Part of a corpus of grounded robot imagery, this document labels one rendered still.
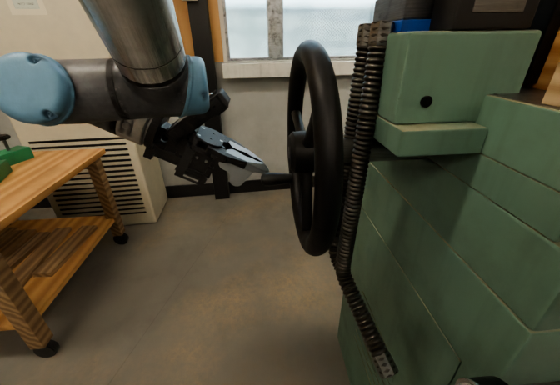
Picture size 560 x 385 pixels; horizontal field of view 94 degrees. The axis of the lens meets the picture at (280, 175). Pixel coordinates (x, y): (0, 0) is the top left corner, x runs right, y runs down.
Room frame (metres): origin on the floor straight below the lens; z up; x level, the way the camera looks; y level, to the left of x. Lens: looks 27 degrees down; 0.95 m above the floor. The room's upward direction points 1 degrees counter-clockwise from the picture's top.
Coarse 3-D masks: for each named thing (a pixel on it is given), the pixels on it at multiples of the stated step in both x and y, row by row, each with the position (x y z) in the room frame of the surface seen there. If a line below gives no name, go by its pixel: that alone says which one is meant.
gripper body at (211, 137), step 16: (160, 128) 0.42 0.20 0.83; (208, 128) 0.47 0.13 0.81; (144, 144) 0.41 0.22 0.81; (160, 144) 0.42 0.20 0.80; (176, 144) 0.42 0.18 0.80; (192, 144) 0.41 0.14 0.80; (208, 144) 0.41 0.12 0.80; (224, 144) 0.46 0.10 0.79; (176, 160) 0.42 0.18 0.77; (192, 160) 0.41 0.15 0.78; (208, 160) 0.41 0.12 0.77; (192, 176) 0.41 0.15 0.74; (208, 176) 0.41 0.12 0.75
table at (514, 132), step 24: (504, 96) 0.27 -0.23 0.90; (528, 96) 0.27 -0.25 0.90; (384, 120) 0.30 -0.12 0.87; (480, 120) 0.28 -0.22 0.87; (504, 120) 0.25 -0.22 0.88; (528, 120) 0.23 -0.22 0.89; (552, 120) 0.21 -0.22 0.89; (384, 144) 0.29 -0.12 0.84; (408, 144) 0.26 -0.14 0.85; (432, 144) 0.26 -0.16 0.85; (456, 144) 0.26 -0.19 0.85; (480, 144) 0.26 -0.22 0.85; (504, 144) 0.24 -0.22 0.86; (528, 144) 0.22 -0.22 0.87; (552, 144) 0.20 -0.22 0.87; (528, 168) 0.21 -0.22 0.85; (552, 168) 0.19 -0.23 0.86
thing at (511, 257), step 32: (416, 160) 0.37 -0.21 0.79; (416, 192) 0.35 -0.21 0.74; (448, 192) 0.29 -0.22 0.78; (480, 192) 0.25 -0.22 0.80; (448, 224) 0.28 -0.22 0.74; (480, 224) 0.23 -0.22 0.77; (512, 224) 0.20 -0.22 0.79; (480, 256) 0.22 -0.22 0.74; (512, 256) 0.19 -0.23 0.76; (544, 256) 0.17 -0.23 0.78; (512, 288) 0.18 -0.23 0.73; (544, 288) 0.16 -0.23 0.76; (544, 320) 0.15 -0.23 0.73
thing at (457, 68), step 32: (416, 32) 0.28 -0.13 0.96; (448, 32) 0.28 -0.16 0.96; (480, 32) 0.28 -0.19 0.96; (512, 32) 0.29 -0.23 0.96; (384, 64) 0.32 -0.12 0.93; (416, 64) 0.28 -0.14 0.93; (448, 64) 0.28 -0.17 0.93; (480, 64) 0.28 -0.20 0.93; (512, 64) 0.29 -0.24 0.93; (384, 96) 0.31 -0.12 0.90; (416, 96) 0.28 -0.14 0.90; (448, 96) 0.28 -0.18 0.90; (480, 96) 0.28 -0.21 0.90
